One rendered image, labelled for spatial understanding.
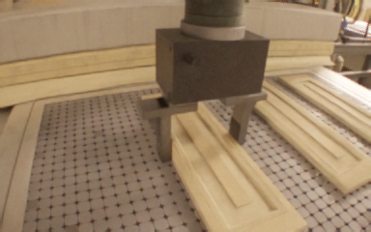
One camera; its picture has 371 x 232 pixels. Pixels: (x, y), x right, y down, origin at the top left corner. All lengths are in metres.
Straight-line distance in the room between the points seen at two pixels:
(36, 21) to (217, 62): 0.76
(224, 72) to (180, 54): 0.11
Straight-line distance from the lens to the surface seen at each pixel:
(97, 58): 1.09
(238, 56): 0.53
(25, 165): 0.73
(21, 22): 1.08
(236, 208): 0.54
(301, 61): 1.61
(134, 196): 0.57
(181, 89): 0.50
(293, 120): 0.88
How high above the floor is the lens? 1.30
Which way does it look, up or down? 31 degrees down
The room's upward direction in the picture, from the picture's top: 3 degrees clockwise
